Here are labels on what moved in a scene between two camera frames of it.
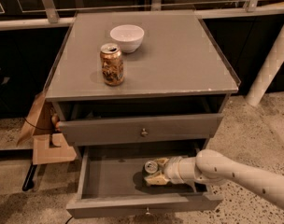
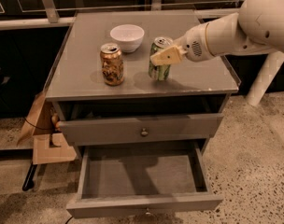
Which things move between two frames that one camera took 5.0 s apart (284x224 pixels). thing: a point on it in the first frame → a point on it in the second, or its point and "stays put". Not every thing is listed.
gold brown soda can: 112,63 stays put
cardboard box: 39,119 stays put
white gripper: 172,171 → 193,44
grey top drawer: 80,132 stays put
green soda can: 149,167 → 159,72
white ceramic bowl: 129,36 stays put
